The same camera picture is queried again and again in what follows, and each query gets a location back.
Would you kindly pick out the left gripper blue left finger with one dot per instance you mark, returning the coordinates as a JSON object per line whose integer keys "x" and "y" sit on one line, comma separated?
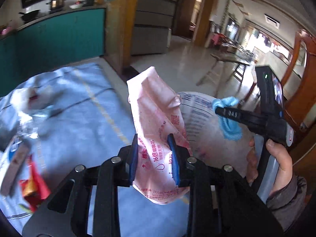
{"x": 132, "y": 159}

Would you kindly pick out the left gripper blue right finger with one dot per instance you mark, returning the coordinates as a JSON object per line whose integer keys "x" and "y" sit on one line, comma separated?
{"x": 177, "y": 161}

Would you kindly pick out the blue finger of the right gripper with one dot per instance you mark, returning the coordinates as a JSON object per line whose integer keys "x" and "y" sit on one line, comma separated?
{"x": 229, "y": 113}

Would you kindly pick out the pink plastic packaging bag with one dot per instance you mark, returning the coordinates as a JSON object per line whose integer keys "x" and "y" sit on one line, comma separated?
{"x": 156, "y": 113}

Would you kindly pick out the clear crinkled plastic wrapper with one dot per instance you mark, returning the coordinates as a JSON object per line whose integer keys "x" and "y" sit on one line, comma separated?
{"x": 34, "y": 124}

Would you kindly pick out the white ointment box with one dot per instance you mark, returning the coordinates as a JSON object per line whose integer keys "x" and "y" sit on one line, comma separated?
{"x": 11, "y": 161}

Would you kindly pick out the white bag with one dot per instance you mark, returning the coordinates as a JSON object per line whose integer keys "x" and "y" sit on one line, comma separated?
{"x": 31, "y": 99}

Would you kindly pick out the trash bin with white bag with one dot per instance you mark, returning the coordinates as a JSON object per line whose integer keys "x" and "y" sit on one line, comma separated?
{"x": 207, "y": 140}

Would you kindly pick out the teal lower kitchen cabinets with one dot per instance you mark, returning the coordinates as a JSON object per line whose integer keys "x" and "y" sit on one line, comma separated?
{"x": 50, "y": 43}

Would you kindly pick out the person's right hand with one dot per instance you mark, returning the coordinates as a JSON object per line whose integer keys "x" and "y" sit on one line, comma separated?
{"x": 278, "y": 151}

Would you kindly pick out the red wooden chair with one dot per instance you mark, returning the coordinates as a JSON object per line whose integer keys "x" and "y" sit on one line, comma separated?
{"x": 300, "y": 106}

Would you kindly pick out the wooden bench stool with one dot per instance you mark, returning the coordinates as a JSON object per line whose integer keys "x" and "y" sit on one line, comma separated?
{"x": 225, "y": 67}

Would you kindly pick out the dining table with cloth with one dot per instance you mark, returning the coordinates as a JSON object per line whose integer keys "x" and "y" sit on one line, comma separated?
{"x": 280, "y": 67}

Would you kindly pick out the light blue checked tablecloth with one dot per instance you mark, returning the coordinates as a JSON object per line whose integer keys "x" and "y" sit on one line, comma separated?
{"x": 89, "y": 125}

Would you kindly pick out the red snack wrapper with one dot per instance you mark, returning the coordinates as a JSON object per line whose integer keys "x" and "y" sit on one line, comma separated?
{"x": 34, "y": 189}

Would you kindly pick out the grey multi-door refrigerator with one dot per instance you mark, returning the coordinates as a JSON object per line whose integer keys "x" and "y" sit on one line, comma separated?
{"x": 152, "y": 24}

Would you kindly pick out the wooden glass sliding door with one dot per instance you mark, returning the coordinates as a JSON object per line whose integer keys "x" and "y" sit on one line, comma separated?
{"x": 119, "y": 25}

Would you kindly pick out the dark casserole pot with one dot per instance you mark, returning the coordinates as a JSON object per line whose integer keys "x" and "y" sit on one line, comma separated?
{"x": 88, "y": 3}

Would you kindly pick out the white bowl on counter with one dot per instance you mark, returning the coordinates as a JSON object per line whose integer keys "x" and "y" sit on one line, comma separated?
{"x": 76, "y": 6}

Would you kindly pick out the stainless steel stock pot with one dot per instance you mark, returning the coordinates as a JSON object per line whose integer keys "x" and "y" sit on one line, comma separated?
{"x": 56, "y": 5}

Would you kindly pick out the black wok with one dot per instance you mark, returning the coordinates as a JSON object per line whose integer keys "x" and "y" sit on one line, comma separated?
{"x": 29, "y": 16}

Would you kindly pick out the pink bowl on counter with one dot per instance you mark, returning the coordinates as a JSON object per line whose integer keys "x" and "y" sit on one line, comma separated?
{"x": 5, "y": 31}

